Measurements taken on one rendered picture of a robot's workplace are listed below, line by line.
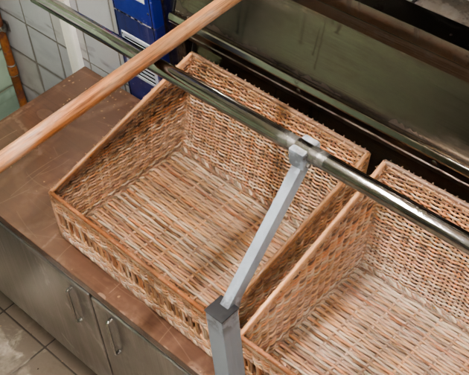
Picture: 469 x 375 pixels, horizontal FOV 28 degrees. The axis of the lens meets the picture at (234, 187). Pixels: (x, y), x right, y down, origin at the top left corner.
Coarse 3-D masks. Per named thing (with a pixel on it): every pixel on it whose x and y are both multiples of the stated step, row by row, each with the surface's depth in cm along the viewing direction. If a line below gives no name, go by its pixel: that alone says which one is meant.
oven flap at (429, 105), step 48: (192, 0) 215; (288, 0) 196; (240, 48) 207; (288, 48) 200; (336, 48) 191; (384, 48) 183; (336, 96) 194; (384, 96) 187; (432, 96) 179; (432, 144) 182
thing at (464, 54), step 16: (320, 0) 185; (336, 0) 181; (352, 0) 178; (368, 0) 177; (384, 0) 177; (400, 0) 177; (368, 16) 178; (384, 16) 175; (400, 16) 173; (416, 16) 173; (432, 16) 172; (400, 32) 174; (416, 32) 171; (432, 32) 169; (448, 32) 169; (464, 32) 168; (432, 48) 171; (448, 48) 168; (464, 48) 165; (464, 64) 167
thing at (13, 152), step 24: (216, 0) 176; (240, 0) 179; (192, 24) 172; (168, 48) 169; (120, 72) 163; (96, 96) 160; (48, 120) 156; (72, 120) 158; (24, 144) 152; (0, 168) 150
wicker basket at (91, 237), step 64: (192, 64) 225; (128, 128) 220; (192, 128) 234; (320, 128) 202; (64, 192) 214; (192, 192) 228; (256, 192) 225; (320, 192) 209; (128, 256) 197; (192, 320) 201
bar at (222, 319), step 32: (32, 0) 189; (96, 32) 178; (160, 64) 169; (224, 96) 161; (256, 128) 157; (320, 160) 149; (288, 192) 154; (384, 192) 143; (416, 224) 140; (448, 224) 137; (256, 256) 156; (224, 320) 156; (224, 352) 162
